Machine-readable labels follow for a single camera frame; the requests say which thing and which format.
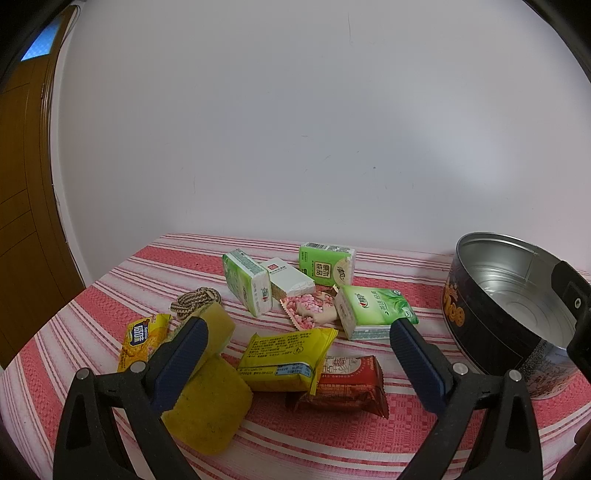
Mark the pale green tissue pack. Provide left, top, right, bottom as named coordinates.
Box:
left=223, top=248, right=271, bottom=318
left=334, top=285, right=419, bottom=342

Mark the yellow sponge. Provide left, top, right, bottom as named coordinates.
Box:
left=187, top=302, right=236, bottom=370
left=161, top=355, right=254, bottom=456

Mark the red snack packet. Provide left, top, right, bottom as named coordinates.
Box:
left=285, top=354, right=390, bottom=419

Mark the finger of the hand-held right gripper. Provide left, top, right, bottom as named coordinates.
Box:
left=551, top=261, right=591, bottom=370

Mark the yellow cracker packet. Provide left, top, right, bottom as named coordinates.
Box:
left=116, top=313, right=172, bottom=374

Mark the white tissue pack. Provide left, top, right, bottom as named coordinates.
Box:
left=261, top=257, right=318, bottom=298

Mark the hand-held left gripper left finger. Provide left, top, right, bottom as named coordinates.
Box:
left=52, top=318, right=209, bottom=480

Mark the door window pane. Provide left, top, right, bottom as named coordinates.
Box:
left=19, top=21, right=63, bottom=63

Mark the pink snack packet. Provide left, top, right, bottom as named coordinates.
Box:
left=280, top=288, right=341, bottom=331

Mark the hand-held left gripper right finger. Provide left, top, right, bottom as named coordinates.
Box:
left=389, top=318, right=543, bottom=480

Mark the red striped cloth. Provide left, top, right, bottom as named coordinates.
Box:
left=0, top=233, right=591, bottom=480

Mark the wooden door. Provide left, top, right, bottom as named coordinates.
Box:
left=0, top=7, right=100, bottom=370

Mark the yellow snack packet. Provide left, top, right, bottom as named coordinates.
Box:
left=237, top=326, right=339, bottom=396

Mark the braided rope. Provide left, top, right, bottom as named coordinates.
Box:
left=170, top=287, right=223, bottom=320

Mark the round metal tin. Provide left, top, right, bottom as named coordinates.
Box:
left=441, top=232, right=591, bottom=400

